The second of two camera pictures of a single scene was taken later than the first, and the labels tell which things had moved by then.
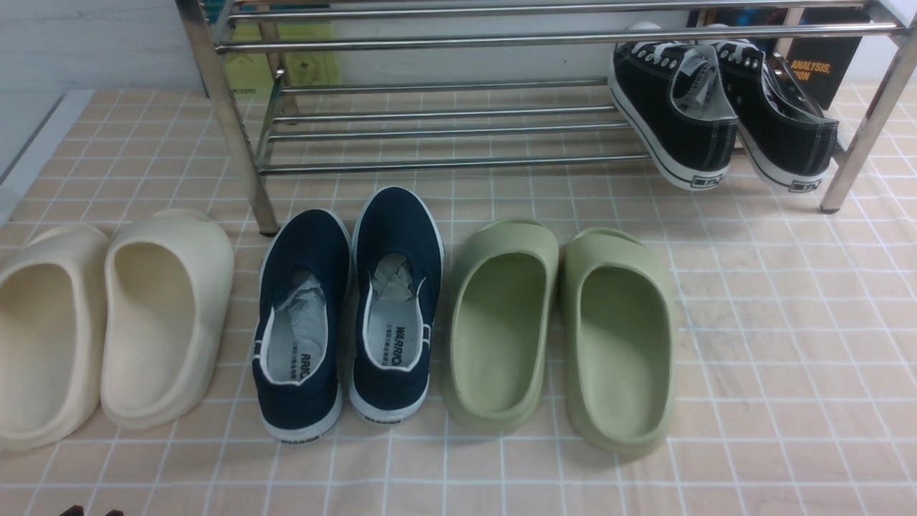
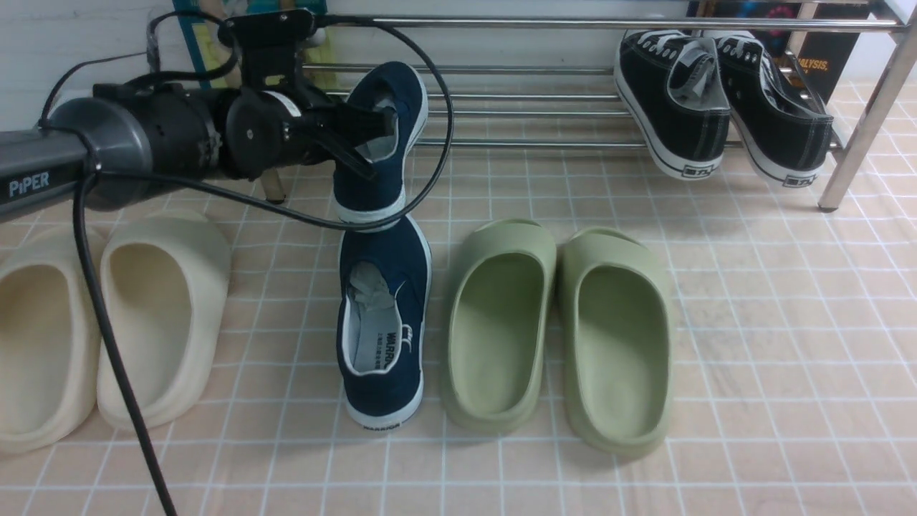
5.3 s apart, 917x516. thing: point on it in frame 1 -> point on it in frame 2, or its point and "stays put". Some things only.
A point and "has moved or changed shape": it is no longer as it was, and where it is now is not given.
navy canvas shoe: [296, 364] -> [376, 204]
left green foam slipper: [501, 295] stays put
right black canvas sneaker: [787, 142] stays put
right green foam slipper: [618, 350] stays put
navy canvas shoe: [400, 250] has moved or changed shape
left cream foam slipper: [53, 297] stays put
